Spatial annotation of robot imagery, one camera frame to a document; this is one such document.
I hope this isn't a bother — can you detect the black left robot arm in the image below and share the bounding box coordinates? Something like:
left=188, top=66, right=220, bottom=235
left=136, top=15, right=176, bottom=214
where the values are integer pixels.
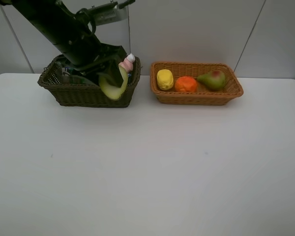
left=0, top=0, right=133, bottom=88

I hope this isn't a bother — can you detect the orange tangerine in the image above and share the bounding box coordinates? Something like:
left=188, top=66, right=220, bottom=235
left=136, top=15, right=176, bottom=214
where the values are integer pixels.
left=175, top=76, right=198, bottom=92

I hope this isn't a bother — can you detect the halved avocado with pit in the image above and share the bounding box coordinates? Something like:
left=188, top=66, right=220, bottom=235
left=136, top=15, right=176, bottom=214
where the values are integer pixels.
left=99, top=65, right=128, bottom=100

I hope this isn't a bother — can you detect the pink bottle white cap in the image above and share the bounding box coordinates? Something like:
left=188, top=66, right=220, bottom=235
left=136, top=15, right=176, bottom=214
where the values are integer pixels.
left=119, top=54, right=136, bottom=73

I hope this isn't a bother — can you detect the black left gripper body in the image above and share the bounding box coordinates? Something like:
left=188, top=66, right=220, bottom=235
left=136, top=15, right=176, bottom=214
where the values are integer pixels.
left=53, top=36, right=126, bottom=74

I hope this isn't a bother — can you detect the green blue toothpaste box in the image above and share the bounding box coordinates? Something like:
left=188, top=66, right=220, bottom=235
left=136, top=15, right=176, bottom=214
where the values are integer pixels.
left=59, top=66, right=96, bottom=85

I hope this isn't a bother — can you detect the grey camera on left wrist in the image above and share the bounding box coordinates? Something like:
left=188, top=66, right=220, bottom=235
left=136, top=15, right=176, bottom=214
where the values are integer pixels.
left=88, top=0, right=135, bottom=26

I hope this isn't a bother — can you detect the yellow lemon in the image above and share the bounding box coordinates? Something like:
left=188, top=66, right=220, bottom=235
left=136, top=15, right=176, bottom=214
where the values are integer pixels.
left=157, top=69, right=174, bottom=91

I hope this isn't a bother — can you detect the dark brown wicker basket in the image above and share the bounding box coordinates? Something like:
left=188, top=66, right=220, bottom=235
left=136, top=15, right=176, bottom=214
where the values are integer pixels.
left=38, top=56, right=141, bottom=108

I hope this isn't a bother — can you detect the orange wicker basket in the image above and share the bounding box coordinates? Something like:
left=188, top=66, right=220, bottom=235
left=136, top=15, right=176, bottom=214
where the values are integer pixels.
left=150, top=61, right=244, bottom=106

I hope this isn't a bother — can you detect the green red pear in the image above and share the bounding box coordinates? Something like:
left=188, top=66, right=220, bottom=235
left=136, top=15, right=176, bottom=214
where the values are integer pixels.
left=196, top=70, right=226, bottom=91

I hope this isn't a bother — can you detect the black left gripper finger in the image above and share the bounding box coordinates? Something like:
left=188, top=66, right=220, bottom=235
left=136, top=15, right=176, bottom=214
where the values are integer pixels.
left=70, top=70, right=99, bottom=85
left=103, top=60, right=123, bottom=88

